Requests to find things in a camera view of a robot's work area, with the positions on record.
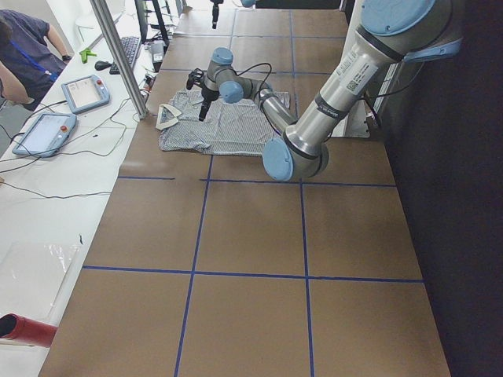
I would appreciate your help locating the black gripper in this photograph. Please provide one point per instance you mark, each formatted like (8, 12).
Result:
(214, 9)
(206, 94)

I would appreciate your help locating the blue white striped polo shirt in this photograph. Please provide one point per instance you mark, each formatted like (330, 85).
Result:
(229, 129)

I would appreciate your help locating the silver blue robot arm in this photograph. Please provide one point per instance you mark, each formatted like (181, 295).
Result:
(244, 3)
(389, 32)

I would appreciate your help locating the black power adapter box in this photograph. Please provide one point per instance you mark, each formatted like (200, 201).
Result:
(157, 52)

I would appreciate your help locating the black monitor stand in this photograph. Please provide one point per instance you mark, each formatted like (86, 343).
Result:
(150, 15)

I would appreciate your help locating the black keyboard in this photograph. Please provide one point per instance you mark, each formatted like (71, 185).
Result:
(131, 46)

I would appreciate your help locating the black computer mouse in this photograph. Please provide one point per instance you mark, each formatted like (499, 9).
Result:
(102, 65)

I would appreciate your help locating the far teach pendant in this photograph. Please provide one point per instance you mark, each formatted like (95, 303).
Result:
(85, 94)

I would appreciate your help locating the teach pendant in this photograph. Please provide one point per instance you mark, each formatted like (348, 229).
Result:
(46, 135)
(85, 94)

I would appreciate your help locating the green plastic clamp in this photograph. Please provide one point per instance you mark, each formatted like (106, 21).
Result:
(85, 54)

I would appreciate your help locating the near teach pendant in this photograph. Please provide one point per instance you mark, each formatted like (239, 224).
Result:
(46, 135)

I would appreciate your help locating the person in dark shirt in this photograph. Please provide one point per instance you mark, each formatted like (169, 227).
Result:
(33, 56)

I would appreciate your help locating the clear plastic bag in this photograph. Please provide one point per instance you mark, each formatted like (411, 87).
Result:
(32, 275)

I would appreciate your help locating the red cylinder bottle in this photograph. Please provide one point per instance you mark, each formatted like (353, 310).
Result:
(27, 331)

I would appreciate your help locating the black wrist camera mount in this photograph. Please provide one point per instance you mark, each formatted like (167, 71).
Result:
(195, 78)

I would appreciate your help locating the aluminium frame post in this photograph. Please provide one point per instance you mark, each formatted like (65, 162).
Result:
(108, 29)

